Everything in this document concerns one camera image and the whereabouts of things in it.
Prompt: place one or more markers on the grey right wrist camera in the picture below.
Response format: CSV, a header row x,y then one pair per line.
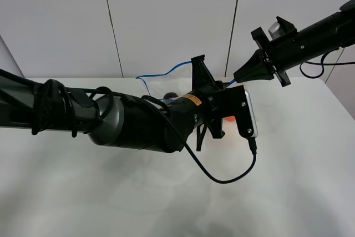
x,y
276,30

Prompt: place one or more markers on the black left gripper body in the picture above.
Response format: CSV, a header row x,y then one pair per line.
x,y
209,93

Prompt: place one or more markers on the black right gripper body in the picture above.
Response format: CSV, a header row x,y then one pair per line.
x,y
273,49

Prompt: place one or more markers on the clear zip bag blue zipper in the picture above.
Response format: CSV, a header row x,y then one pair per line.
x,y
176,80

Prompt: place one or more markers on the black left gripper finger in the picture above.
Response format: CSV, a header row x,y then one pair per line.
x,y
201,76
215,128

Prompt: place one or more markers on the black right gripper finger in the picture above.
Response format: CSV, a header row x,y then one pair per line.
x,y
256,68

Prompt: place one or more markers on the purple eggplant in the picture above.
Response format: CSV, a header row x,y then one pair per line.
x,y
170,96

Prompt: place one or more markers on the orange fruit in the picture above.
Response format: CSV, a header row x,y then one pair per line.
x,y
230,119

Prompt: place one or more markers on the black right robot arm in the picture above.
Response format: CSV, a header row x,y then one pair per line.
x,y
323,37

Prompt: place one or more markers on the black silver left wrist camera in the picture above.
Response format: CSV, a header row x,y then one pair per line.
x,y
237,103

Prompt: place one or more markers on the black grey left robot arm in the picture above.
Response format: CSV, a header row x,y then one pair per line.
x,y
115,119

